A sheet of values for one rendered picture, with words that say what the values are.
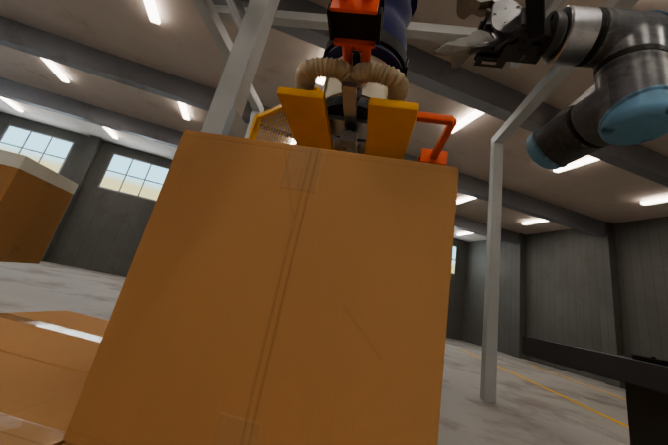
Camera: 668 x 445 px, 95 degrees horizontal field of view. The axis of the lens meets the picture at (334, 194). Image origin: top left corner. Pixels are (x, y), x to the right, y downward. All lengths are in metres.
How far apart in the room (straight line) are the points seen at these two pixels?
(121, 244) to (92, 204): 1.56
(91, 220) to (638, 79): 11.97
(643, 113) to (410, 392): 0.49
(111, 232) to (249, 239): 11.38
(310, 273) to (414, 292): 0.12
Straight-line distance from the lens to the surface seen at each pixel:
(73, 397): 0.65
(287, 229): 0.40
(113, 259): 11.66
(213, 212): 0.44
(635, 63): 0.67
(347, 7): 0.62
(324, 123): 0.72
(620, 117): 0.62
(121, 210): 11.82
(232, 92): 2.33
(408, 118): 0.66
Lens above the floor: 0.76
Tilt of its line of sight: 18 degrees up
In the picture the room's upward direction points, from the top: 12 degrees clockwise
